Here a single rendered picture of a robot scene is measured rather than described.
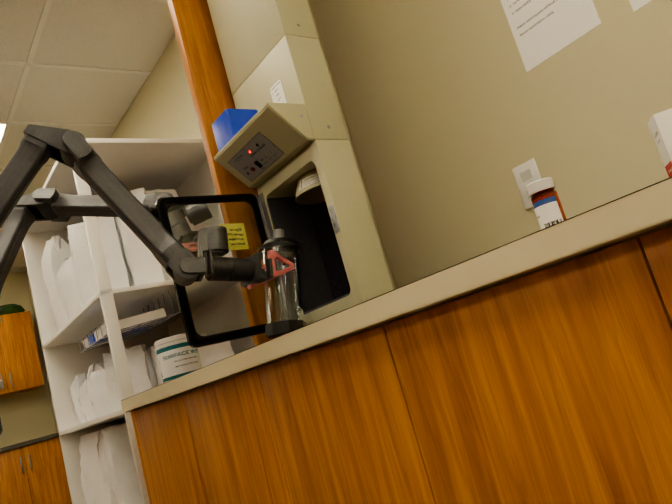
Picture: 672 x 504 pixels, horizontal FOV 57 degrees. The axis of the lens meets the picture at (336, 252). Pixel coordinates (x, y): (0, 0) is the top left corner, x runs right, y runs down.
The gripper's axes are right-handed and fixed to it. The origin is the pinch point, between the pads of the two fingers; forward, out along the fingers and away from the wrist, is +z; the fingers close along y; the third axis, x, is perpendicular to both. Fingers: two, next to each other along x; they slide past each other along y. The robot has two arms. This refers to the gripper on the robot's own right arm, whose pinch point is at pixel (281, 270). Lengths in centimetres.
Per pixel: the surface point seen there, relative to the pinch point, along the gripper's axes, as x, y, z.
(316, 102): -42.1, -12.4, 7.9
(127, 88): -151, 181, 21
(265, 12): -71, -6, -1
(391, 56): -68, -6, 43
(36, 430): 21, 542, 35
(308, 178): -25.3, -2.1, 9.8
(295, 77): -49, -11, 3
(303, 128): -33.7, -12.8, 2.7
